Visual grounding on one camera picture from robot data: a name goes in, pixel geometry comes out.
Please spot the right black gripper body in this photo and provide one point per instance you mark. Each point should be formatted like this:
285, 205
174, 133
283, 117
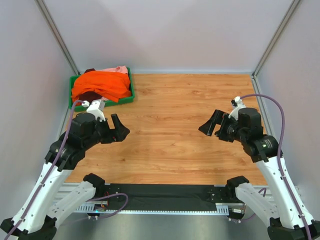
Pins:
222, 127

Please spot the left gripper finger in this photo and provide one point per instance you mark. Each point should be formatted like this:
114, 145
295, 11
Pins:
120, 133
116, 121

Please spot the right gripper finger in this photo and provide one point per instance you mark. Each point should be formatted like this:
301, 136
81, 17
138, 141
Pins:
218, 116
208, 127

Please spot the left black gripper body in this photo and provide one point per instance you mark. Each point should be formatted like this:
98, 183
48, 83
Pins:
109, 134

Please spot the orange t shirt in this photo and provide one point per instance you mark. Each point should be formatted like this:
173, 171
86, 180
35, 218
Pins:
110, 85

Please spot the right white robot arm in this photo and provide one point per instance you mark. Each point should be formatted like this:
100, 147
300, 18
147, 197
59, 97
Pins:
286, 219

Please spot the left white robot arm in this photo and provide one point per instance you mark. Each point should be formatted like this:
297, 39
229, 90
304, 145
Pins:
39, 218

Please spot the maroon t shirt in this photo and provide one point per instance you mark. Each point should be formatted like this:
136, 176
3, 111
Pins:
90, 96

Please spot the pink t shirt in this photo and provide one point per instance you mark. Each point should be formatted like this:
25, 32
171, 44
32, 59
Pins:
118, 69

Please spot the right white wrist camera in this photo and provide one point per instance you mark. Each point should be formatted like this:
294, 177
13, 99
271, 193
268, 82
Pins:
237, 104

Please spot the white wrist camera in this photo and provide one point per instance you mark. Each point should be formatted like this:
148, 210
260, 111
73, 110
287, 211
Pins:
96, 108
237, 104

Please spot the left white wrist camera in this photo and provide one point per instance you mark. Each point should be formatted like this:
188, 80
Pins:
96, 108

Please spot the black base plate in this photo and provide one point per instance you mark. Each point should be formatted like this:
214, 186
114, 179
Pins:
170, 194

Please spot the grey slotted cable duct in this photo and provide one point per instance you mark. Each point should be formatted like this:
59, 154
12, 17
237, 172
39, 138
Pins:
205, 208

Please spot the right aluminium frame post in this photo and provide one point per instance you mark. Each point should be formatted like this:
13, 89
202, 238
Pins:
276, 36

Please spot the aluminium frame post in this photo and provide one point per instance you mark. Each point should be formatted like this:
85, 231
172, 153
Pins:
44, 10
276, 36

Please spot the left aluminium frame post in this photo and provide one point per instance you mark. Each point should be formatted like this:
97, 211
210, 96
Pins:
44, 10

